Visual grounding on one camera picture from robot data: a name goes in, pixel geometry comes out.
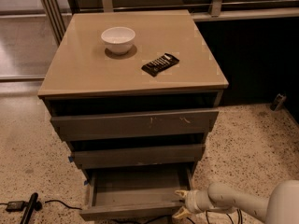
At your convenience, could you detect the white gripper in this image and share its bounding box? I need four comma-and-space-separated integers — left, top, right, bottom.
172, 189, 214, 219

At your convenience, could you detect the black snack bar wrapper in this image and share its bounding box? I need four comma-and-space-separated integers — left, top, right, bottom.
141, 53, 179, 77

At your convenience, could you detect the black bar device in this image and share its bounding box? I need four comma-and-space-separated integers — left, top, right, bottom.
20, 192, 42, 224

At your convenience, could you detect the beige top drawer cabinet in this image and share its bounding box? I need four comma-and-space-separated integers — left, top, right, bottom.
38, 10, 228, 161

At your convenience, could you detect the coiled black cable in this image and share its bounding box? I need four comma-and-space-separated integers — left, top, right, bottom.
186, 208, 244, 224

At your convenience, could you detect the grey drawer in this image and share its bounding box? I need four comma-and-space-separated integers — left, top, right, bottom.
50, 109, 218, 141
80, 163, 192, 221
72, 144, 205, 169

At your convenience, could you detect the black power adapter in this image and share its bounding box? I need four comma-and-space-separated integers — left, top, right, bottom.
6, 201, 26, 212

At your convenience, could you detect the grey middle drawer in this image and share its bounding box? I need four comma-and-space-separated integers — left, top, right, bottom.
72, 144, 205, 169

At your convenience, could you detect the small dark floor object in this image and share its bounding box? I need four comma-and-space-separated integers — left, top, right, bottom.
270, 93, 287, 111

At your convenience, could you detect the grey bottom drawer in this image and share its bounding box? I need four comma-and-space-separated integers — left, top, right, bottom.
80, 163, 192, 221

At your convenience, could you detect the white ceramic bowl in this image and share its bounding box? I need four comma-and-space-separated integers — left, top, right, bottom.
101, 27, 135, 55

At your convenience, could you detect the metal railing frame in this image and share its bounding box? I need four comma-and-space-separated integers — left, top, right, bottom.
41, 0, 299, 41

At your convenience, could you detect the grey top drawer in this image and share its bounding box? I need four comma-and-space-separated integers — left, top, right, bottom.
50, 109, 218, 141

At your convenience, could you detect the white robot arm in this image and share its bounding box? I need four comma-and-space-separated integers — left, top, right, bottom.
173, 180, 299, 224

